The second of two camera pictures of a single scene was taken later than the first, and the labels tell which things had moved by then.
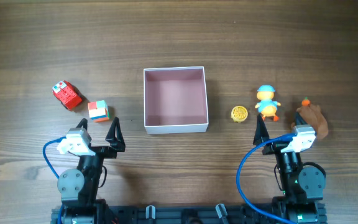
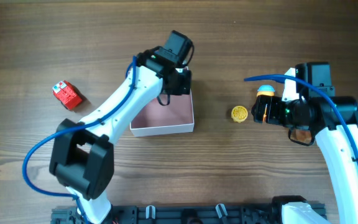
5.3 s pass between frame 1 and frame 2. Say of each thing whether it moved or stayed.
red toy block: stayed
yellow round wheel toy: stayed
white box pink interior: moved
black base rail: stayed
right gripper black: moved
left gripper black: moved
